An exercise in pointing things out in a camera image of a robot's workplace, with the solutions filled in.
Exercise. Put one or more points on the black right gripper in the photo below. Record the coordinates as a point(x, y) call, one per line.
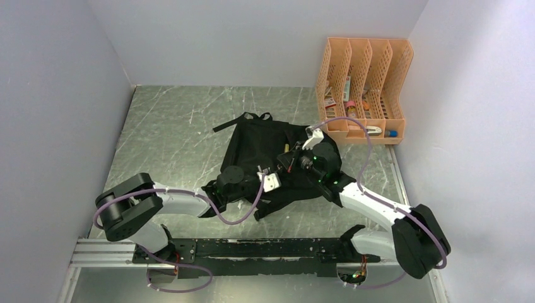
point(291, 159)

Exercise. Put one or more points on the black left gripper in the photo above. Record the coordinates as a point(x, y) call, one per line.
point(257, 194)

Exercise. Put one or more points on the black student backpack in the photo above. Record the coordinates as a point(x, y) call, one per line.
point(255, 143)

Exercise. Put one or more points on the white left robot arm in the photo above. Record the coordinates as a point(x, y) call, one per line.
point(126, 211)

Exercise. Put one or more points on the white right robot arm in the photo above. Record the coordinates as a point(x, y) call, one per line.
point(410, 235)

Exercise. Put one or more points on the white stapler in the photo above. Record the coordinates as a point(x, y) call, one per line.
point(374, 130)

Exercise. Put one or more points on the pink bottle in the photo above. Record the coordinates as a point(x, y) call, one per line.
point(351, 110)

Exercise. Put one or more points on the white red staples box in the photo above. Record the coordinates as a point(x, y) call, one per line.
point(329, 103)

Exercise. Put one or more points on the grey blue sharpener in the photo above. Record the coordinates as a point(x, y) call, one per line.
point(390, 134)

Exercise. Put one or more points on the tall white green box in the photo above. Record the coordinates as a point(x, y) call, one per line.
point(346, 90)

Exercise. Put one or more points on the orange plastic desk organizer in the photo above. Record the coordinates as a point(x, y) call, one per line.
point(378, 68)

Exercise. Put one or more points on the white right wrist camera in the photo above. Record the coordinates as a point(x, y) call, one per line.
point(314, 137)

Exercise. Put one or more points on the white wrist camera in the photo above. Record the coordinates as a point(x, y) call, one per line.
point(270, 182)
point(314, 137)

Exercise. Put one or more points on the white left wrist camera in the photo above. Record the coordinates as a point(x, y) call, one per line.
point(270, 182)

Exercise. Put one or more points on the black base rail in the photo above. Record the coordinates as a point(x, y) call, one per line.
point(251, 257)

